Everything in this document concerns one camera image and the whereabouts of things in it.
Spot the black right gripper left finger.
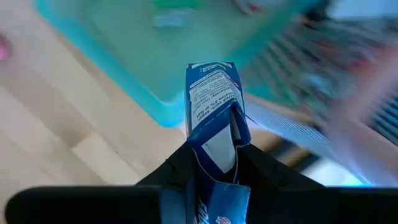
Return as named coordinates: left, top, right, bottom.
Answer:
left=136, top=142, right=196, bottom=189

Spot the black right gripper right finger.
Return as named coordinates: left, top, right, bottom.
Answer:
left=238, top=143, right=340, bottom=224

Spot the navy mini cereal box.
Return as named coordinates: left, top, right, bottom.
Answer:
left=160, top=61, right=252, bottom=224

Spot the green plastic tray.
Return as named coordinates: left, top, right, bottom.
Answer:
left=34, top=0, right=312, bottom=128

